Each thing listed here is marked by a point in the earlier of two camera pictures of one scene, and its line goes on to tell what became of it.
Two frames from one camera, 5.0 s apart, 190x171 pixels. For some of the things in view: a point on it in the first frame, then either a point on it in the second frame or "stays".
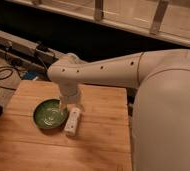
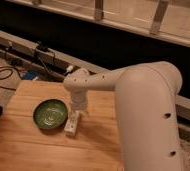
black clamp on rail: [40, 46] stays
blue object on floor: [30, 74] stays
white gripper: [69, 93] -> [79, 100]
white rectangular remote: [72, 123] stays
